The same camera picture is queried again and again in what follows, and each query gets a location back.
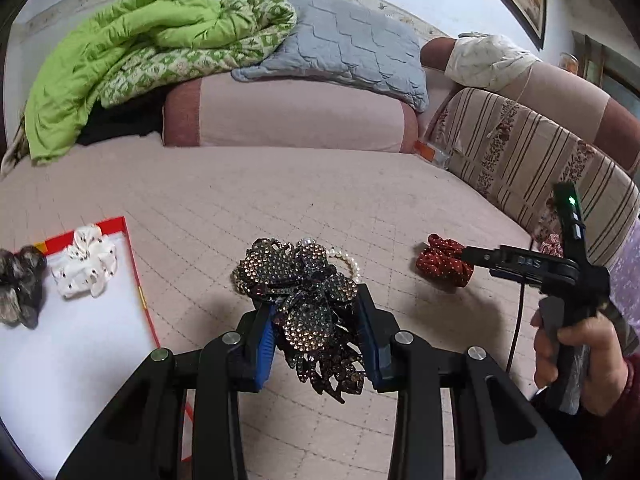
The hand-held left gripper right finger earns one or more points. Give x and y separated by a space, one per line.
367 345

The green patterned blanket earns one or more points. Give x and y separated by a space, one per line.
210 55

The plain green blanket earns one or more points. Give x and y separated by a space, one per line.
100 60

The grey scrunchie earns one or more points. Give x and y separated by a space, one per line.
20 285

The rhinestone bow hair clip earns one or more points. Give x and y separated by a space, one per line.
260 265

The pink quilted bedspread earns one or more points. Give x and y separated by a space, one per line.
250 195

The striped floral cushion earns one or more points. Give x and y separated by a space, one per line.
525 155

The red polka dot scrunchie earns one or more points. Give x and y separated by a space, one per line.
440 262

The white tray with red rim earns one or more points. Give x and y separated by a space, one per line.
75 350

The grey quilted pillow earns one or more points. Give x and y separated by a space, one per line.
340 45

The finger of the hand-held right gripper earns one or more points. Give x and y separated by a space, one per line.
510 257
520 280

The orange packet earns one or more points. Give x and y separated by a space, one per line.
427 152

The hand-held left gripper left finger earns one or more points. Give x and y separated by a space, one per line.
265 355

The dark red clothing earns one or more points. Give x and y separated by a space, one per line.
620 435

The white floral cloth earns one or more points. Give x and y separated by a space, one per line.
490 60

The black cloth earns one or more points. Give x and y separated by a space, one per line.
125 122

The wooden window frame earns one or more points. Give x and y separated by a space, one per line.
600 67

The white dotted scrunchie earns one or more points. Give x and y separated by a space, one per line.
82 265

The dark rhinestone flower hair clip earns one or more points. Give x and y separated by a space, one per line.
310 310

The brown rhinestone hair clip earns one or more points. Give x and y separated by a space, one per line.
335 370

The person's right hand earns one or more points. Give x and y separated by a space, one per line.
607 360

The pink bolster cushion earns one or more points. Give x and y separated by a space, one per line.
290 115

